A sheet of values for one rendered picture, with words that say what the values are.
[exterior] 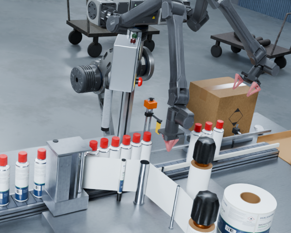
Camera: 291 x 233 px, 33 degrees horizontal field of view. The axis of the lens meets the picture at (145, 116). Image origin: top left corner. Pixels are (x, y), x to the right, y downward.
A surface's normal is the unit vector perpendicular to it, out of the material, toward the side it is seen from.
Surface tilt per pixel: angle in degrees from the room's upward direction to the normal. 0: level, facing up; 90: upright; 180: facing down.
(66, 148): 0
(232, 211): 90
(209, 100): 90
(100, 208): 0
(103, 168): 90
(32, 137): 0
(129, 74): 90
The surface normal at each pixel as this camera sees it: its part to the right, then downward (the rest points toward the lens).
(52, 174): -0.84, 0.11
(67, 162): 0.53, 0.40
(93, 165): 0.06, 0.41
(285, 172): 0.13, -0.91
